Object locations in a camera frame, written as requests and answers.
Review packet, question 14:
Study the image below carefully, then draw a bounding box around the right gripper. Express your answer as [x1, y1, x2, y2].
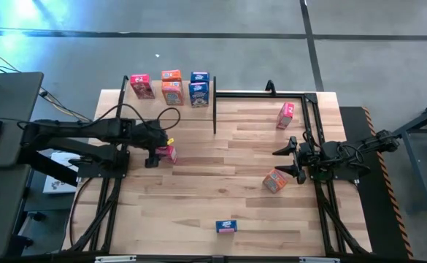
[272, 135, 323, 186]

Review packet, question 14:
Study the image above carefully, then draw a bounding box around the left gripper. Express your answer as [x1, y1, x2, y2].
[131, 120, 170, 169]

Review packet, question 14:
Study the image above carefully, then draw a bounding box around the orange Mini Wheats cereal box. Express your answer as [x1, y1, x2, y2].
[161, 69, 182, 83]
[262, 167, 289, 194]
[161, 80, 185, 107]

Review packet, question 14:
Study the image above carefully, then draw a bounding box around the pink Froot Loops cereal box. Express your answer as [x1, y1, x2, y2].
[275, 102, 296, 130]
[155, 145, 179, 164]
[129, 74, 156, 100]

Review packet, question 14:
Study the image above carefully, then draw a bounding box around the blue Frosted Flakes cereal box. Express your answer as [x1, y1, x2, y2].
[188, 82, 210, 109]
[190, 71, 211, 84]
[215, 219, 238, 234]

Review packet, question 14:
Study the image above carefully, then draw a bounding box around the wooden shelf with black posts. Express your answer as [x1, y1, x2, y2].
[112, 75, 218, 135]

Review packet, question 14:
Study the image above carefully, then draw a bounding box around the black clamp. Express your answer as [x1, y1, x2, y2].
[263, 79, 277, 97]

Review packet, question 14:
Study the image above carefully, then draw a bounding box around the white printed box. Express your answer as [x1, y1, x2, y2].
[42, 153, 82, 195]

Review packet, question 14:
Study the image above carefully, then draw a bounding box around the black diagonal support bar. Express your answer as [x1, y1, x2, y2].
[18, 155, 80, 187]

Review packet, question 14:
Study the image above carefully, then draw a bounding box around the black mat with hazard stripe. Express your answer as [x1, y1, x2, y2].
[339, 105, 415, 261]

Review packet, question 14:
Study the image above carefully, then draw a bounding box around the grey metal stand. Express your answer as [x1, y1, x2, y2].
[393, 94, 427, 215]

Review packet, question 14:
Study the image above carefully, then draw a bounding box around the grey desk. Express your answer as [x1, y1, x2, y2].
[0, 72, 45, 169]

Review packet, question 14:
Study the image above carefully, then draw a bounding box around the black aluminium rig frame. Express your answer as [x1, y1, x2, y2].
[65, 90, 373, 263]

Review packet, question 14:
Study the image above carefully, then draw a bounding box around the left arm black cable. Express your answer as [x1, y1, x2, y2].
[88, 103, 182, 132]

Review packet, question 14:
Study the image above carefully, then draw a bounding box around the yellow cable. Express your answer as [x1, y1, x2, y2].
[0, 41, 94, 125]

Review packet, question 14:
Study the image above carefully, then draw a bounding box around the silver metal bracket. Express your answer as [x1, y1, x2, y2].
[95, 255, 137, 263]
[299, 256, 341, 263]

